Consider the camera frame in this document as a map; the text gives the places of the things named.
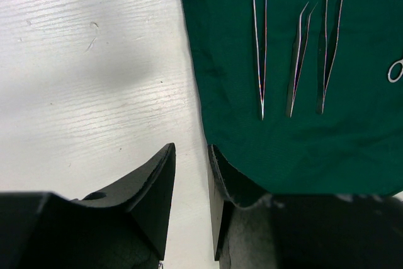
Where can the curved tip steel tweezers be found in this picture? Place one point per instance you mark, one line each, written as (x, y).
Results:
(298, 55)

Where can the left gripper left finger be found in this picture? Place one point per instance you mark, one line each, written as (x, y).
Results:
(123, 225)

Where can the steel surgical scissors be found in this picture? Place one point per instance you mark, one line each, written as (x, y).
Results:
(395, 71)

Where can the dark green surgical cloth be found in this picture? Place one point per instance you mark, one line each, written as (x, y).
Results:
(355, 146)

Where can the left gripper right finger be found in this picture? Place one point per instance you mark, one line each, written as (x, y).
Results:
(253, 228)

